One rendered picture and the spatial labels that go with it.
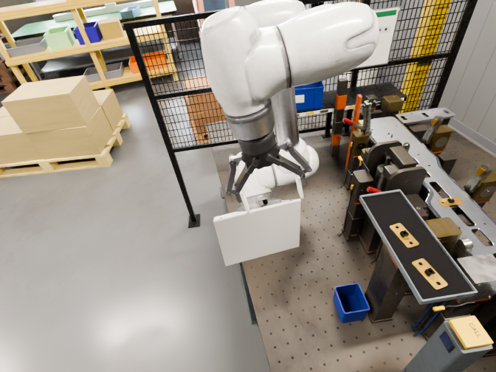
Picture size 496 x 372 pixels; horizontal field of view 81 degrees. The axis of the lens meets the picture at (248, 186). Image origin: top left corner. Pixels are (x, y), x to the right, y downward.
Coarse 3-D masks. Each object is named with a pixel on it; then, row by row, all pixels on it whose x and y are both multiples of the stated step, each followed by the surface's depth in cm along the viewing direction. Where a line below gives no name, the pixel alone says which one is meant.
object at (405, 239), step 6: (390, 228) 86; (402, 228) 85; (396, 234) 84; (402, 234) 83; (408, 234) 82; (402, 240) 82; (408, 240) 82; (414, 240) 82; (408, 246) 81; (414, 246) 81
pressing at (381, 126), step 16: (384, 128) 152; (400, 128) 151; (416, 144) 140; (416, 160) 131; (432, 160) 130; (432, 176) 123; (448, 176) 122; (432, 192) 116; (448, 192) 115; (464, 192) 115; (432, 208) 110; (448, 208) 109; (464, 208) 109; (480, 208) 108; (464, 224) 103; (480, 224) 103
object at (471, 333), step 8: (456, 320) 66; (464, 320) 66; (472, 320) 65; (456, 328) 64; (464, 328) 64; (472, 328) 64; (480, 328) 64; (464, 336) 63; (472, 336) 63; (480, 336) 63; (488, 336) 63; (464, 344) 62; (472, 344) 62; (480, 344) 62; (488, 344) 62
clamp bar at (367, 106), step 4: (368, 100) 132; (364, 104) 132; (368, 104) 130; (372, 104) 132; (364, 108) 134; (368, 108) 132; (364, 112) 136; (368, 112) 133; (364, 116) 137; (368, 116) 134; (364, 120) 138; (368, 120) 136; (364, 124) 140; (368, 124) 137; (368, 128) 139
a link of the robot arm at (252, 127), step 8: (256, 112) 51; (264, 112) 52; (272, 112) 55; (232, 120) 52; (240, 120) 52; (248, 120) 51; (256, 120) 52; (264, 120) 53; (272, 120) 55; (232, 128) 54; (240, 128) 53; (248, 128) 53; (256, 128) 53; (264, 128) 53; (272, 128) 55; (240, 136) 54; (248, 136) 54; (256, 136) 54
